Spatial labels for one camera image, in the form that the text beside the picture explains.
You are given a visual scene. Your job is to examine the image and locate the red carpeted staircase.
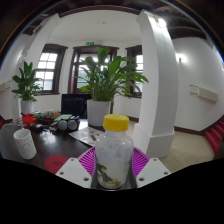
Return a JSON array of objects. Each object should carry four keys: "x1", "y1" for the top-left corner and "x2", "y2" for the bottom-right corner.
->
[{"x1": 203, "y1": 116, "x2": 224, "y2": 156}]

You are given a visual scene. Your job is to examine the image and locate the dark wooden glazed door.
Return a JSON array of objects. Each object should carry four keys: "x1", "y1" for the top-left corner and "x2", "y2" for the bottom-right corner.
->
[{"x1": 67, "y1": 45, "x2": 120, "y2": 95}]

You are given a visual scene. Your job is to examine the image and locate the white wall-mounted unit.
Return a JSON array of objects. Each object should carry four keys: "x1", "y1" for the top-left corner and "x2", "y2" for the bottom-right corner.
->
[
  {"x1": 189, "y1": 84, "x2": 220, "y2": 103},
  {"x1": 0, "y1": 81, "x2": 11, "y2": 94}
]

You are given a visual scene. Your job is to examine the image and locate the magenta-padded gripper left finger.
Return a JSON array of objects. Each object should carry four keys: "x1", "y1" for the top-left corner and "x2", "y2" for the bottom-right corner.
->
[{"x1": 54, "y1": 146, "x2": 99, "y2": 190}]

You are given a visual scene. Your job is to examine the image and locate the flat round red coaster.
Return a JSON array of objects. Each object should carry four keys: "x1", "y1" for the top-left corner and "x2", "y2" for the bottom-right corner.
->
[{"x1": 44, "y1": 154, "x2": 70, "y2": 175}]

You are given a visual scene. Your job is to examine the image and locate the large leafy potted plant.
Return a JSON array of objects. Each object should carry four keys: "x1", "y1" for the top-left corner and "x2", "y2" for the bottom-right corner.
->
[{"x1": 75, "y1": 46, "x2": 149, "y2": 128}]

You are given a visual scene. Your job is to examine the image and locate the grey round twin speaker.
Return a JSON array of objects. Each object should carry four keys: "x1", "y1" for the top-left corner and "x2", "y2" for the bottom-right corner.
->
[{"x1": 57, "y1": 115, "x2": 82, "y2": 132}]

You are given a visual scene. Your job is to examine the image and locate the printed paper leaflet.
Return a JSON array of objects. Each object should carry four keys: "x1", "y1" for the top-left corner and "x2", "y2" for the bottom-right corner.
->
[{"x1": 68, "y1": 126, "x2": 105, "y2": 148}]

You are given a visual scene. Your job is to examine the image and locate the small leafy potted plant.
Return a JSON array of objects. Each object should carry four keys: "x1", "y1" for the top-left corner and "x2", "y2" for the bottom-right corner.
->
[{"x1": 11, "y1": 61, "x2": 43, "y2": 116}]

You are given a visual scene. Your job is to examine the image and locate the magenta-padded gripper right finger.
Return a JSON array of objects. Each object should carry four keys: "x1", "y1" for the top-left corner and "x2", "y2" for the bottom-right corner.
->
[{"x1": 128, "y1": 146, "x2": 172, "y2": 190}]

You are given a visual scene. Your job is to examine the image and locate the white speckled cup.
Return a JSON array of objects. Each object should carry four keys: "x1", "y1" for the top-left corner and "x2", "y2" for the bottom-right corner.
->
[{"x1": 13, "y1": 128, "x2": 38, "y2": 160}]

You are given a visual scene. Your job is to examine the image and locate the narrow dark-framed window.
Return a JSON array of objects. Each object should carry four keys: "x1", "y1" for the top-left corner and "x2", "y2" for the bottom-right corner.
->
[{"x1": 125, "y1": 44, "x2": 144, "y2": 98}]

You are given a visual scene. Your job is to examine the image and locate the black chair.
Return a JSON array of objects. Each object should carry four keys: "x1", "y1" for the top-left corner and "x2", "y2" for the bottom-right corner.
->
[{"x1": 60, "y1": 93, "x2": 92, "y2": 120}]

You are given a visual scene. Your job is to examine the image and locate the glowing wall lamp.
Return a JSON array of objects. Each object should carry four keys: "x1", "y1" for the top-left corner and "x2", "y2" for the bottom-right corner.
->
[{"x1": 175, "y1": 53, "x2": 188, "y2": 64}]

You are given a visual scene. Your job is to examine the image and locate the yellow-capped clear plastic bottle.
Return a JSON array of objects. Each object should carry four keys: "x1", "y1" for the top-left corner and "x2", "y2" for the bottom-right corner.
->
[{"x1": 94, "y1": 113, "x2": 135, "y2": 191}]

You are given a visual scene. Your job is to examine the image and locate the green flat book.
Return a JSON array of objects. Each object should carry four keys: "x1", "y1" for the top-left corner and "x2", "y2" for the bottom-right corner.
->
[{"x1": 53, "y1": 114, "x2": 73, "y2": 123}]

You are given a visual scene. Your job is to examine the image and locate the red box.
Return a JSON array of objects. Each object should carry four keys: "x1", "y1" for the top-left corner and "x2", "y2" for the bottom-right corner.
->
[{"x1": 21, "y1": 113, "x2": 39, "y2": 126}]

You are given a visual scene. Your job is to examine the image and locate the wide dark-framed window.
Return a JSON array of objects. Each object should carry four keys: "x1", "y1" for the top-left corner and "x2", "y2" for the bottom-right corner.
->
[{"x1": 34, "y1": 43, "x2": 68, "y2": 96}]

